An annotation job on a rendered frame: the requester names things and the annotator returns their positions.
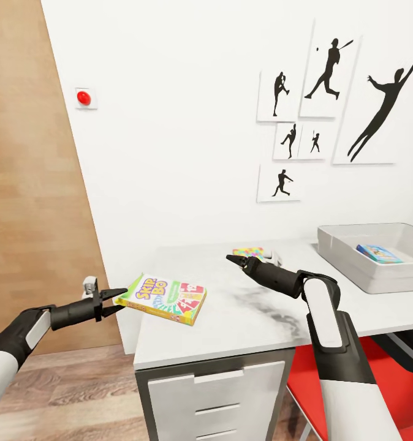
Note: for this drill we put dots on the board game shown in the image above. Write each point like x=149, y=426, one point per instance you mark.
x=378, y=254
x=163, y=297

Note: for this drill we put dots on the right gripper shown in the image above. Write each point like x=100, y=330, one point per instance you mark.
x=264, y=274

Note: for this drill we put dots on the electric switch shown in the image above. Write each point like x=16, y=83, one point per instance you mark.
x=83, y=95

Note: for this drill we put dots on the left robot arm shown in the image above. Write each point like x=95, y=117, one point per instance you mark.
x=20, y=338

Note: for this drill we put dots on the jigsaw puzzle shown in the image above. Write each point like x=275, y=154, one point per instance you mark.
x=248, y=252

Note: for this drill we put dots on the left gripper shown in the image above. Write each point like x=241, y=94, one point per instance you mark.
x=91, y=308

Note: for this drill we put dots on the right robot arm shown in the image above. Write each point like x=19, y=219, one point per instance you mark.
x=354, y=407

